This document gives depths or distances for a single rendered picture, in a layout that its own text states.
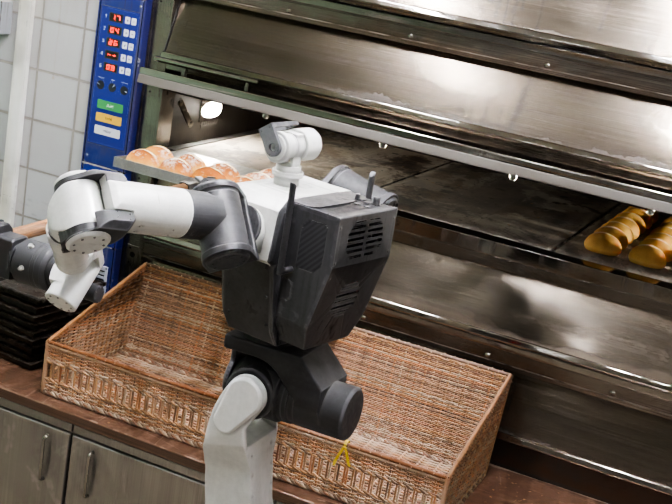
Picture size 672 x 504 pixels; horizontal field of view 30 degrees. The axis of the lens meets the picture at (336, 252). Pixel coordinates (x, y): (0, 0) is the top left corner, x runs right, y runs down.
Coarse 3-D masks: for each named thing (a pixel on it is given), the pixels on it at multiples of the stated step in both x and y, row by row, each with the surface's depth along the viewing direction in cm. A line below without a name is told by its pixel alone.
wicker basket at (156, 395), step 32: (128, 288) 363; (160, 288) 367; (192, 288) 363; (96, 320) 350; (128, 320) 367; (160, 320) 366; (192, 320) 362; (224, 320) 359; (64, 352) 329; (96, 352) 355; (128, 352) 369; (160, 352) 366; (192, 352) 362; (224, 352) 358; (64, 384) 331; (96, 384) 327; (128, 384) 323; (160, 384) 319; (192, 384) 354; (128, 416) 325; (160, 416) 321; (192, 416) 317
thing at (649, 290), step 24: (408, 216) 338; (456, 240) 331; (480, 240) 328; (504, 240) 330; (528, 264) 324; (552, 264) 322; (576, 264) 319; (600, 264) 322; (624, 288) 315; (648, 288) 312
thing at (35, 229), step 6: (174, 186) 314; (180, 186) 316; (186, 186) 318; (36, 222) 265; (42, 222) 266; (18, 228) 259; (24, 228) 260; (30, 228) 262; (36, 228) 263; (42, 228) 265; (24, 234) 259; (30, 234) 261; (36, 234) 263; (42, 234) 266
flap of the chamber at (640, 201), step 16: (144, 80) 345; (160, 80) 343; (208, 96) 337; (224, 96) 336; (272, 112) 330; (288, 112) 329; (336, 128) 323; (352, 128) 322; (400, 144) 317; (416, 144) 315; (464, 160) 311; (480, 160) 309; (528, 176) 305; (544, 176) 303; (560, 176) 302; (592, 192) 299; (608, 192) 297; (624, 192) 296; (656, 208) 293
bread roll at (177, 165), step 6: (162, 162) 334; (168, 162) 332; (174, 162) 332; (180, 162) 332; (186, 162) 333; (162, 168) 333; (168, 168) 332; (174, 168) 331; (180, 168) 331; (186, 168) 331; (186, 174) 331; (192, 174) 333
